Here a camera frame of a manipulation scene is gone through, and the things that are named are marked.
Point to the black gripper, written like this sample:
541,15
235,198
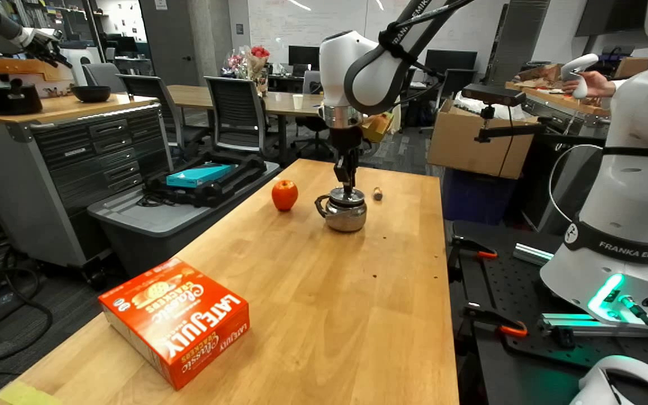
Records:
347,152

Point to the grey office chair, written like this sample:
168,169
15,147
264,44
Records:
239,117

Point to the black bowl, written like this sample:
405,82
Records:
91,93

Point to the teal case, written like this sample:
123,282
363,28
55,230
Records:
197,177

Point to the small metal object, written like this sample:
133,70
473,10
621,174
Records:
377,194

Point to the red apple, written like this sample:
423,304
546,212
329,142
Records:
284,194

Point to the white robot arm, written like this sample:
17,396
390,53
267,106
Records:
365,78

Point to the grey drawer cabinet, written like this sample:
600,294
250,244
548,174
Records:
66,158

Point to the orange cracker box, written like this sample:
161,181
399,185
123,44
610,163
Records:
176,317

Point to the grey plastic bin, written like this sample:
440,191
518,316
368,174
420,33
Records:
154,221

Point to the cardboard box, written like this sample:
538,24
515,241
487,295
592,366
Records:
469,142

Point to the orange handled clamp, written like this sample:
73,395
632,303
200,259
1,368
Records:
473,246

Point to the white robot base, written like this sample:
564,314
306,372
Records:
601,264

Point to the steel kettle lid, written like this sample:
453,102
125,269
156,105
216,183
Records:
347,198

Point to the stainless steel kettle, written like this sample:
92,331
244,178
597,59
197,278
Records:
340,218

